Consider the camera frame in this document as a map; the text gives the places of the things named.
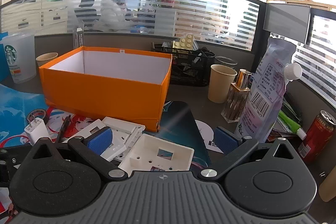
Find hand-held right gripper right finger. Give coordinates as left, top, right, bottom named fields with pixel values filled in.
left=198, top=126, right=300, bottom=180

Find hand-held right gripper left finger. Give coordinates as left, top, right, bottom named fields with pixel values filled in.
left=29, top=127, right=125, bottom=180

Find orange cardboard box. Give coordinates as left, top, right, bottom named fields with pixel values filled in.
left=39, top=46, right=173, bottom=132

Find white square-hole switch plate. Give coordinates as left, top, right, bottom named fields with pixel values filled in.
left=118, top=133, right=195, bottom=171

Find black tape roll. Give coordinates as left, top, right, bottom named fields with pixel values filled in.
left=27, top=109, right=49, bottom=125

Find white round coaster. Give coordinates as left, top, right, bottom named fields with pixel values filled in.
left=196, top=119, right=223, bottom=153

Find black pen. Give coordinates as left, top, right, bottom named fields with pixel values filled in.
left=55, top=114, right=72, bottom=143

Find gold capped perfume bottle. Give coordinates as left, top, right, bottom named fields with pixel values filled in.
left=221, top=69, right=253, bottom=123

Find white charger plug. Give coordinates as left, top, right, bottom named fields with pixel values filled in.
left=24, top=114, right=48, bottom=146

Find beige paper cup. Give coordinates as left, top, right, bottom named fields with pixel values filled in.
left=36, top=52, right=58, bottom=67
left=208, top=64, right=238, bottom=104

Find white spouted pouch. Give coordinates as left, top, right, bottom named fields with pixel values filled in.
left=235, top=36, right=303, bottom=143

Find green and white tube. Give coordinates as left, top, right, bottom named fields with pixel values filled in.
left=278, top=110, right=307, bottom=139

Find clear glass cup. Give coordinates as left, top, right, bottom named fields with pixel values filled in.
left=215, top=55, right=238, bottom=67

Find black mesh desk organizer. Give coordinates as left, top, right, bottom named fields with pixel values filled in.
left=151, top=42, right=216, bottom=87

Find red drink can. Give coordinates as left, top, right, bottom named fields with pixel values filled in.
left=298, top=110, right=336, bottom=164

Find frosted plastic cup green logo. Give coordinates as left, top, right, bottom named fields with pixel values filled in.
left=0, top=31, right=37, bottom=83

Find clear plastic box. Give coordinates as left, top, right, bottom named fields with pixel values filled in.
left=72, top=21, right=85, bottom=51

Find yellow building block plate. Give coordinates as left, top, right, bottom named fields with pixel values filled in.
left=172, top=34, right=195, bottom=50

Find beige cardboard piece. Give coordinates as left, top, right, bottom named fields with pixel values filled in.
left=319, top=179, right=336, bottom=201

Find blue box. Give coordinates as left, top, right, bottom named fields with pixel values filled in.
left=0, top=32, right=11, bottom=75

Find black office chair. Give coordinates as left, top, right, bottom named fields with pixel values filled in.
left=75, top=0, right=99, bottom=28

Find grey computer monitor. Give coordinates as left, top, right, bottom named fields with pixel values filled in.
left=262, top=3, right=311, bottom=45

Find wooden shelf frame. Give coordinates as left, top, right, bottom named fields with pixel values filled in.
left=266, top=0, right=336, bottom=10

